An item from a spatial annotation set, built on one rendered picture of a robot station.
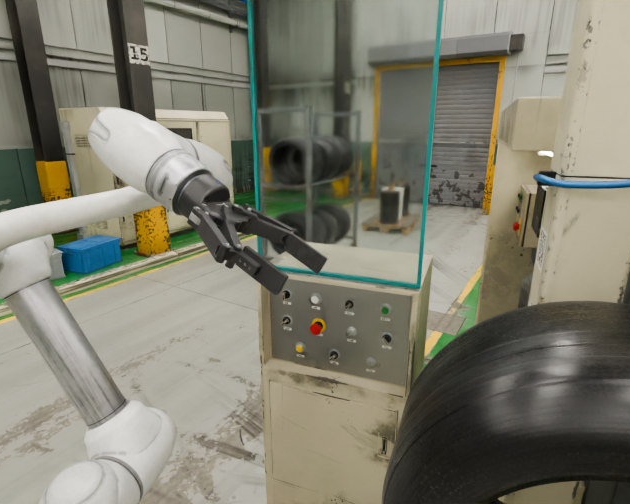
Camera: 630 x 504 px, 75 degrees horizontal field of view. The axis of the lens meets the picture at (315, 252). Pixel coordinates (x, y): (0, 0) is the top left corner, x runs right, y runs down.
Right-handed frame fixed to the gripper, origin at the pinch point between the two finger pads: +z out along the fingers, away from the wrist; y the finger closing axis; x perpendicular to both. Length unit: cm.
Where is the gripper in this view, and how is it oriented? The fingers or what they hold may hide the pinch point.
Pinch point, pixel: (298, 270)
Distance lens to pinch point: 58.1
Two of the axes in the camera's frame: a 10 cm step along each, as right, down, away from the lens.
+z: 7.9, 5.7, -2.4
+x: 4.8, -8.1, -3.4
